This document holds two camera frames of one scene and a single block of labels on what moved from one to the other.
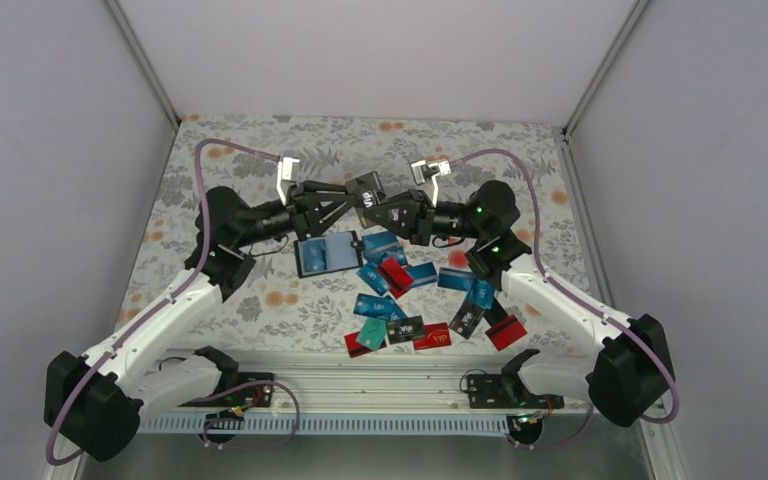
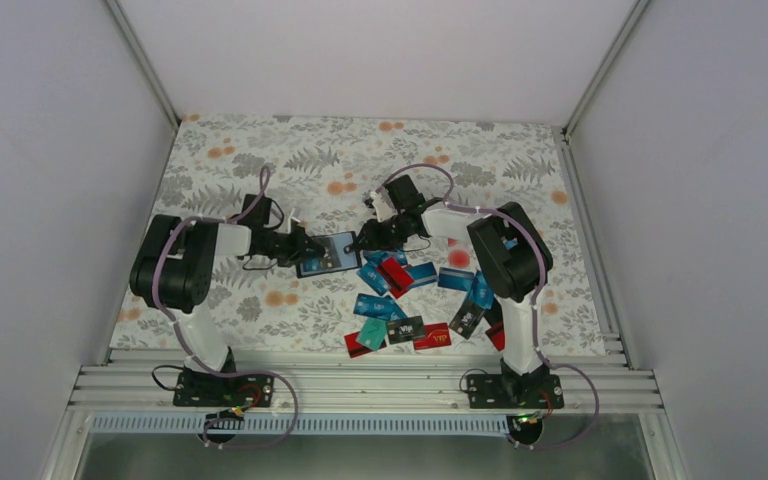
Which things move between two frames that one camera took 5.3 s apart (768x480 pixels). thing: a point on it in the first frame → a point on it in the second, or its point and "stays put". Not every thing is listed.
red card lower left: x=356 y=348 stays put
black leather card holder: x=332 y=252 stays put
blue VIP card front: x=315 y=255 stays put
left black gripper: x=305 y=211 → x=300 y=241
